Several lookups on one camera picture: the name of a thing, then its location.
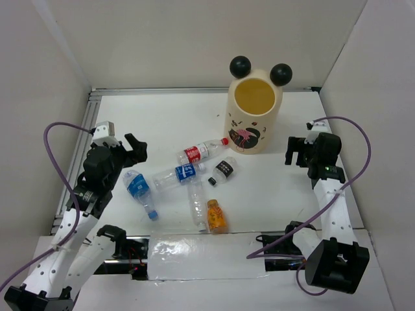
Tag red label plastic bottle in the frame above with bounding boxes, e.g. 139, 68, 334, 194
176, 137, 229, 165

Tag black label small bottle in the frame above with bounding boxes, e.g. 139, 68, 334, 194
207, 156, 238, 187

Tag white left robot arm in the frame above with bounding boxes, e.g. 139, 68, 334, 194
5, 133, 147, 310

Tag white taped cover sheet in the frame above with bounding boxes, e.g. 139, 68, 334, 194
147, 233, 267, 281

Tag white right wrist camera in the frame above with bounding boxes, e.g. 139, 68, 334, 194
305, 121, 329, 144

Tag orange juice bottle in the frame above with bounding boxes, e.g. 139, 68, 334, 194
207, 200, 228, 234

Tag aluminium frame rail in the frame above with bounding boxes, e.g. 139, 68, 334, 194
50, 86, 322, 235

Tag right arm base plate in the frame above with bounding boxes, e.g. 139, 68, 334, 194
263, 228, 321, 272

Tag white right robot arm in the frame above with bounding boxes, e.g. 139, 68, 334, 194
283, 133, 370, 294

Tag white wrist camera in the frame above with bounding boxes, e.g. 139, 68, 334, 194
92, 121, 119, 146
305, 121, 329, 144

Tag blue label crushed bottle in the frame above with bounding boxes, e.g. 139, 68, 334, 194
123, 170, 158, 221

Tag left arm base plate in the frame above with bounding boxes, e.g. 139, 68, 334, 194
94, 236, 149, 281

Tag cream bin with black ears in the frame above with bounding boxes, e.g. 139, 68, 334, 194
224, 56, 292, 155

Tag clear unlabelled plastic bottle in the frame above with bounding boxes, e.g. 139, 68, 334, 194
187, 178, 208, 233

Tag blue label clear bottle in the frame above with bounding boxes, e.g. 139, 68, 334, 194
153, 163, 206, 191

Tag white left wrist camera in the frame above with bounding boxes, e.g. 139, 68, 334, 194
92, 121, 119, 146

